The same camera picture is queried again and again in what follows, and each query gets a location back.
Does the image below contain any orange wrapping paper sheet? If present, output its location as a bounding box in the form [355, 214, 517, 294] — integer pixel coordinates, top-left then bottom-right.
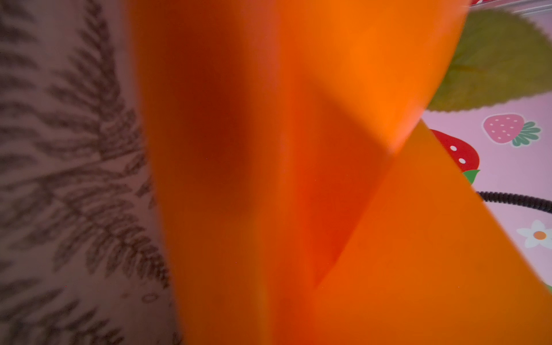
[126, 1, 551, 344]

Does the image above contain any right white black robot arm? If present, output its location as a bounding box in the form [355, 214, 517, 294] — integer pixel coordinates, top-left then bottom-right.
[477, 191, 551, 214]

